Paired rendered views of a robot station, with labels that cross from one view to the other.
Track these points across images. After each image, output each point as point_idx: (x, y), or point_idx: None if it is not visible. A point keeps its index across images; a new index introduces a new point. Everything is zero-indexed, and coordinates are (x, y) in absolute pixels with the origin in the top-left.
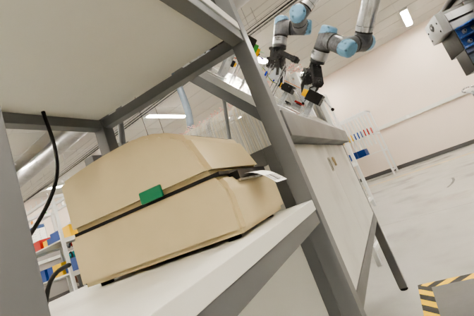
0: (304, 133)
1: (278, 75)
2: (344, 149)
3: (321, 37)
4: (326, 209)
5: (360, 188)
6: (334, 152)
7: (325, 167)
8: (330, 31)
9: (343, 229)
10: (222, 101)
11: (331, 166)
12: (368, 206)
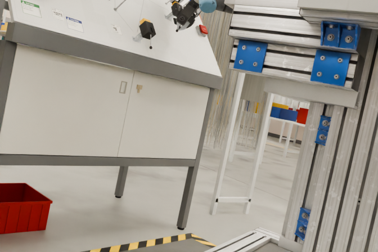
0: (45, 46)
1: None
2: (209, 94)
3: None
4: (48, 103)
5: (194, 132)
6: (160, 85)
7: (100, 84)
8: None
9: (65, 126)
10: None
11: (124, 90)
12: (189, 149)
